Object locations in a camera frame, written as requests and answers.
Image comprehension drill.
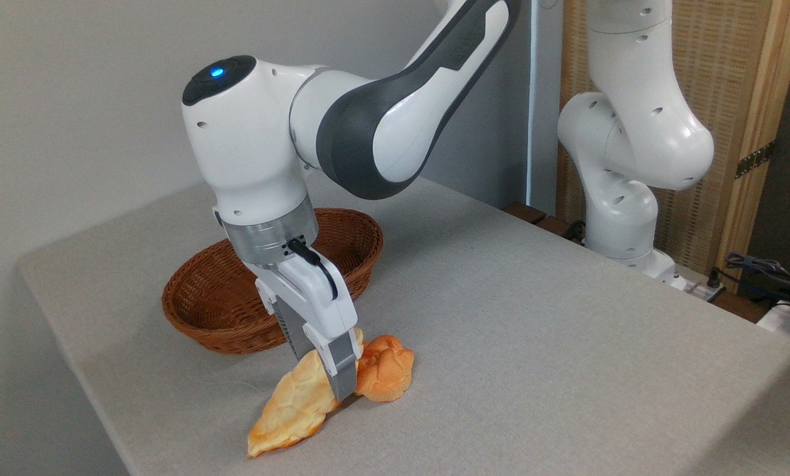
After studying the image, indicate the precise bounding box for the brown wicker oval basket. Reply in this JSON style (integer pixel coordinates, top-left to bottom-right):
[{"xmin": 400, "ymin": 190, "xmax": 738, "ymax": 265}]
[{"xmin": 162, "ymin": 208, "xmax": 384, "ymax": 355}]

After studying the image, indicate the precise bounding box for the long pale braided bread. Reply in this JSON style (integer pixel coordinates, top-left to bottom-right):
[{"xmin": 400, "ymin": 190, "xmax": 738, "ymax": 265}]
[{"xmin": 247, "ymin": 329, "xmax": 366, "ymax": 459}]

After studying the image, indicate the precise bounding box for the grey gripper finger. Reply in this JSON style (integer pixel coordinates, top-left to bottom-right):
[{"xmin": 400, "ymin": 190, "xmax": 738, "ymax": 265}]
[
  {"xmin": 272, "ymin": 307, "xmax": 313, "ymax": 362},
  {"xmin": 302, "ymin": 322, "xmax": 362, "ymax": 403}
]

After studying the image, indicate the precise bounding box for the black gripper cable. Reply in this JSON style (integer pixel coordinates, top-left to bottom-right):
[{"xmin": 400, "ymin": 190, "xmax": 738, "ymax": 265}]
[{"xmin": 287, "ymin": 238, "xmax": 339, "ymax": 300}]

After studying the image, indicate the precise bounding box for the round orange bread roll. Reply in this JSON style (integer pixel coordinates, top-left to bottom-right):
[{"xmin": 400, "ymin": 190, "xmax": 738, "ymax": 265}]
[{"xmin": 354, "ymin": 335, "xmax": 415, "ymax": 403}]

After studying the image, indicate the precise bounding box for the black cable bundle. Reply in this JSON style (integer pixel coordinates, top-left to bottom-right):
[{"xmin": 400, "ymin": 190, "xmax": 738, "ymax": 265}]
[{"xmin": 709, "ymin": 251, "xmax": 790, "ymax": 306}]

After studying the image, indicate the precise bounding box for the grey tablecloth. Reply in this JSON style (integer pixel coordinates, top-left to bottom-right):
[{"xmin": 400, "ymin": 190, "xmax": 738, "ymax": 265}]
[{"xmin": 17, "ymin": 172, "xmax": 790, "ymax": 476}]

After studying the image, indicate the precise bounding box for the wooden woven folding screen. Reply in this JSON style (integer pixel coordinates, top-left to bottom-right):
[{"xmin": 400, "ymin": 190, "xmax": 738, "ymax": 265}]
[{"xmin": 557, "ymin": 0, "xmax": 790, "ymax": 293}]

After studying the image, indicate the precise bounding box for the white power strip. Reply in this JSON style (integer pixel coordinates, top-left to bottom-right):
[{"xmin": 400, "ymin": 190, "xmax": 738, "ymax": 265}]
[{"xmin": 671, "ymin": 272, "xmax": 726, "ymax": 303}]

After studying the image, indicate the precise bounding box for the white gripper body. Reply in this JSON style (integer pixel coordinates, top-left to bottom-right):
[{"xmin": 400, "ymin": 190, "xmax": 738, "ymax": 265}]
[{"xmin": 255, "ymin": 255, "xmax": 359, "ymax": 344}]

